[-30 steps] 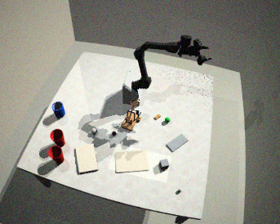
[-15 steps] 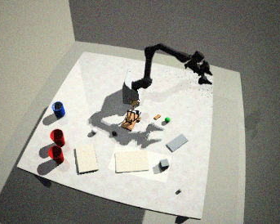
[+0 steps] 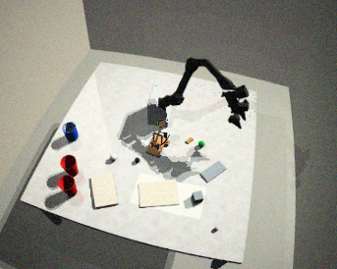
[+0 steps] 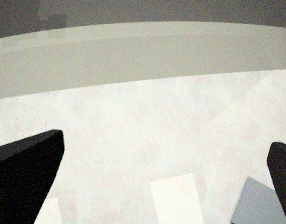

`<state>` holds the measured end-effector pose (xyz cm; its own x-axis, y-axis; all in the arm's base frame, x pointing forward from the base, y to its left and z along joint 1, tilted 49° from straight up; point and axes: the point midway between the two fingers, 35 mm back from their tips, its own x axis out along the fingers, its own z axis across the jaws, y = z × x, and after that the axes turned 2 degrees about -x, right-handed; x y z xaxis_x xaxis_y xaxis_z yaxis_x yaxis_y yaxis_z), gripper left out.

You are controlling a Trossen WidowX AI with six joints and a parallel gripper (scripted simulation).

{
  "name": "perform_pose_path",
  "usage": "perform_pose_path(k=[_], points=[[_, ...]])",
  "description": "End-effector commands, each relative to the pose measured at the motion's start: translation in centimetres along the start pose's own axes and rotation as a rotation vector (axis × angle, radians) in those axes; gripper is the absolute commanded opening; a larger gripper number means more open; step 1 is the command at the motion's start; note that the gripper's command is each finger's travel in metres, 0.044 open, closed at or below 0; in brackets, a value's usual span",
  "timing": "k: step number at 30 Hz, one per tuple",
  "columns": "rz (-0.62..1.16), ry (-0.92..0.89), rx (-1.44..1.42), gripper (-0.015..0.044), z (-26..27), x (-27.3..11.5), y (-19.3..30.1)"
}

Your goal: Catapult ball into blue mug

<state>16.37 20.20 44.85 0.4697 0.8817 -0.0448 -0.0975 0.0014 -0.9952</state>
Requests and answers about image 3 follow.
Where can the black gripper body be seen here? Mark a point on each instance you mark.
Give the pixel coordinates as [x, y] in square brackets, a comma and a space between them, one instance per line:
[233, 107]

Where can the red plastic cup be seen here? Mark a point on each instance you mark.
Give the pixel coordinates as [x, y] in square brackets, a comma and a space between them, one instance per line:
[69, 164]
[67, 184]

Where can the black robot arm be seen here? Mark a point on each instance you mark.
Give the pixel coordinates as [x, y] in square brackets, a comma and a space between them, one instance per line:
[191, 65]

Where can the blue cup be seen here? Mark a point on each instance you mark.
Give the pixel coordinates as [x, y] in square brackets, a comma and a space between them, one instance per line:
[70, 132]

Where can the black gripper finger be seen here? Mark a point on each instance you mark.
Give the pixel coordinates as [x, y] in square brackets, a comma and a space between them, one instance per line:
[237, 124]
[243, 115]

